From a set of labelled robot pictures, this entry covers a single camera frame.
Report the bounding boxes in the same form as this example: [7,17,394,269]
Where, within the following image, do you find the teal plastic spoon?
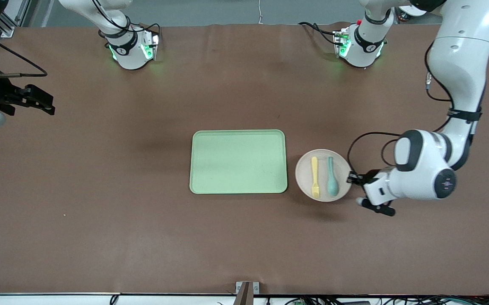
[327,157,340,197]

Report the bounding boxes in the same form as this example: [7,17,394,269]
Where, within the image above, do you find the yellow plastic fork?
[311,157,321,198]

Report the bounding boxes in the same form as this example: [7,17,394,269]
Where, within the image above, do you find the beige round plate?
[295,149,352,202]

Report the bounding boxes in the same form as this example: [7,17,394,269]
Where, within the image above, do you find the brown table cover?
[0,23,489,296]

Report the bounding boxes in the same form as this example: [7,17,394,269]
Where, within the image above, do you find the light green rectangular tray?
[189,129,288,194]

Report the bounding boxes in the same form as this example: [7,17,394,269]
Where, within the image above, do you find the white background machine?
[397,4,423,18]

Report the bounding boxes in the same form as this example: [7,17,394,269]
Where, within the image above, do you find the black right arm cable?
[0,0,131,78]

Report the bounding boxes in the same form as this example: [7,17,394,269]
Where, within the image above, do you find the aluminium frame post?
[0,0,31,39]

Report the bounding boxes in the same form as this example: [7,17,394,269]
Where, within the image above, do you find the black cable bundle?
[283,294,489,305]

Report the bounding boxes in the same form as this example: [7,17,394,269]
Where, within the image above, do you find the black right base cable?
[139,22,161,46]

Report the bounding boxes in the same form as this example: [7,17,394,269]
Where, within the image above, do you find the black base cable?
[139,22,161,46]
[298,21,345,46]

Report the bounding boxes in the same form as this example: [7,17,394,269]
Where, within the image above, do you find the black left base cable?
[298,21,345,46]

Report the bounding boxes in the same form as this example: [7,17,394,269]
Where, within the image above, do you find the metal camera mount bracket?
[235,281,260,305]

